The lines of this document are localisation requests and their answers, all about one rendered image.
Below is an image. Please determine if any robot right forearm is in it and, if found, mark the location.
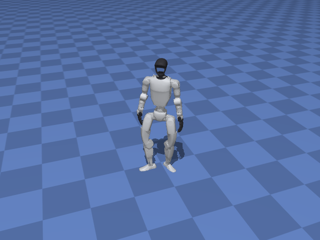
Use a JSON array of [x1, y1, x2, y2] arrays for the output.
[[136, 95, 146, 115]]

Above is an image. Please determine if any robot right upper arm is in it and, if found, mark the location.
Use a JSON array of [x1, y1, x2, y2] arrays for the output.
[[140, 76, 152, 101]]

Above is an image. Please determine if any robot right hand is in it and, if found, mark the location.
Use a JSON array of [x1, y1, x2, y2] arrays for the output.
[[137, 112, 143, 125]]

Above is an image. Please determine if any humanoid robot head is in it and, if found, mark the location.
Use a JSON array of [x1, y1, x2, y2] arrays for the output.
[[154, 58, 168, 80]]

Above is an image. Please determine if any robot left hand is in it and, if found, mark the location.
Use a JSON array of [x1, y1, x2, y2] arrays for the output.
[[178, 116, 184, 133]]

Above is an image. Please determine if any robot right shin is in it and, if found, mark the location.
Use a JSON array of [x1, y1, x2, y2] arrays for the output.
[[143, 144, 154, 166]]

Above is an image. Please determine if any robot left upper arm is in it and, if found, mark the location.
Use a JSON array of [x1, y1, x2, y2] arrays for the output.
[[170, 79, 181, 105]]

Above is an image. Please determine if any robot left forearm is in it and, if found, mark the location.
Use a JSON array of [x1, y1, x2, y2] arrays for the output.
[[175, 99, 183, 119]]

